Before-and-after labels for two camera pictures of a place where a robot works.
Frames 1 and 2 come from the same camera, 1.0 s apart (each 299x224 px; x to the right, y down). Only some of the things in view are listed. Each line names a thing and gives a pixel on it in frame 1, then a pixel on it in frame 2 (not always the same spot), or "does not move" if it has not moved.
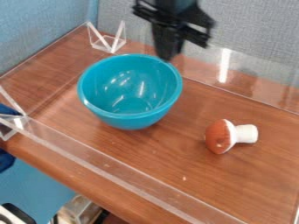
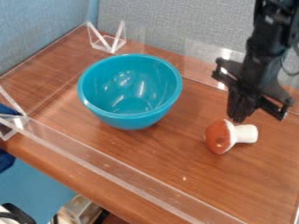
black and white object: (12, 215) does not move
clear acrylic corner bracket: (107, 42) does not move
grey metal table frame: (80, 211) does not move
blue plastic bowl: (132, 89) does not move
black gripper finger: (176, 38) to (241, 104)
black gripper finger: (160, 31) to (236, 105)
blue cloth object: (6, 159) does not move
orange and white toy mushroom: (223, 135) does not move
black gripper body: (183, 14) to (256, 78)
